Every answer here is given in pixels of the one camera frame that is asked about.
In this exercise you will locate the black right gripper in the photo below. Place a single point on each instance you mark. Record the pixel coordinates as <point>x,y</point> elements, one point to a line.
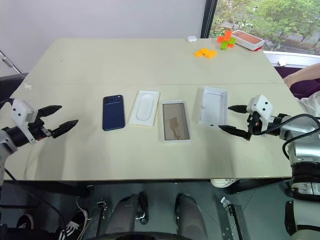
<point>256,123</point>

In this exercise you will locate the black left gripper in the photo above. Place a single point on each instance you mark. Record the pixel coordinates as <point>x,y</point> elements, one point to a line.
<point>37,128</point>

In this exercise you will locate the dark blue smartphone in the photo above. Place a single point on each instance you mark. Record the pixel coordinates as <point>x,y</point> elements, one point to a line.
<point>113,112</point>

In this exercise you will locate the white phone box base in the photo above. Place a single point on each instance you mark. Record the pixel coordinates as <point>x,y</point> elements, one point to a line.
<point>176,122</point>

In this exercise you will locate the white moulded insert tray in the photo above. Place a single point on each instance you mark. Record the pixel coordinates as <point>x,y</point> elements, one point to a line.
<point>145,108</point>

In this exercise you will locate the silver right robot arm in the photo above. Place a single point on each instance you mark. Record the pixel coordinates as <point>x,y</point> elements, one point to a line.
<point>301,150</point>

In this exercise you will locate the bare person forearm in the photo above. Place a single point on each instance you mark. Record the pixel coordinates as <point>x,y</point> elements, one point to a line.
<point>302,73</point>

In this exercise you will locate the white phone box lid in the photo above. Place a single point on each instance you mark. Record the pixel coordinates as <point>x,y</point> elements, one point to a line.
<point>213,106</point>

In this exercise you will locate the white box with red lid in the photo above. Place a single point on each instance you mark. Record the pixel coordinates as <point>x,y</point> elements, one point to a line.
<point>247,40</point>

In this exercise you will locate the small white tape scrap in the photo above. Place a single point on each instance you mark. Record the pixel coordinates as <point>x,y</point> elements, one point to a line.
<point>28,86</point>

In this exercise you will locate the dark low cabinet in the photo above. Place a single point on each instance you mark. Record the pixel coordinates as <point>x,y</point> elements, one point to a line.
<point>10,85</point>

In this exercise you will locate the crumpled white paper scrap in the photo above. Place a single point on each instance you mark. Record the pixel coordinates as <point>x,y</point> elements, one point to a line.
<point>282,62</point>

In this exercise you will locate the yellow toy brick stack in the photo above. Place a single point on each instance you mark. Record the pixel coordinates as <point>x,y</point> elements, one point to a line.
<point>206,53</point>

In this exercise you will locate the grey metal stand leg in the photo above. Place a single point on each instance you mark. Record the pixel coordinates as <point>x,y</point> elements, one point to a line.
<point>8,62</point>

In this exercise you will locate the green toy brick stack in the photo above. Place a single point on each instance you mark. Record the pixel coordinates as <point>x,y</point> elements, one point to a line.
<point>228,43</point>

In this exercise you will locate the orange toy brick stack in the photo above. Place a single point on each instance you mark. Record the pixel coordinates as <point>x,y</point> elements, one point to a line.
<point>226,35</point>

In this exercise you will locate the white earbuds case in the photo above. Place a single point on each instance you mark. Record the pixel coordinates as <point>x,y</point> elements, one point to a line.
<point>192,39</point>

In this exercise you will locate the dark rounded robot leg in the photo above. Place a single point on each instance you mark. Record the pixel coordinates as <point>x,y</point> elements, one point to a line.
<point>191,215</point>
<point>125,215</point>

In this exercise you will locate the black sneaker with white stripes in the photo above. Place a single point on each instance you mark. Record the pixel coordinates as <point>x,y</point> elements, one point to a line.
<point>72,225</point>

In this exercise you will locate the black low shoe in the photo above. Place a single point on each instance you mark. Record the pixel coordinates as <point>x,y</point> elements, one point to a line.
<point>25,221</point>

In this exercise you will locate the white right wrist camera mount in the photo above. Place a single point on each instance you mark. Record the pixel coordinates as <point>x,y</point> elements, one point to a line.
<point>261,105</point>

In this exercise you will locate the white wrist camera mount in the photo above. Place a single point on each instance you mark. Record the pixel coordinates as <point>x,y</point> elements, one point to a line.
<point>261,105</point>
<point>21,110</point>

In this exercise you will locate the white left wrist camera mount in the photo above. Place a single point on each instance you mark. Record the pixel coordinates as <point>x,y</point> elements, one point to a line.
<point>21,110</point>

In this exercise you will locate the black perforated metal bracket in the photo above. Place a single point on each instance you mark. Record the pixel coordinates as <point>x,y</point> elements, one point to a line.
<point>98,217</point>
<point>235,217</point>

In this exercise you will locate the black window frame post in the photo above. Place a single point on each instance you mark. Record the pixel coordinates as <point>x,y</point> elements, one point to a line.
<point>208,17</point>

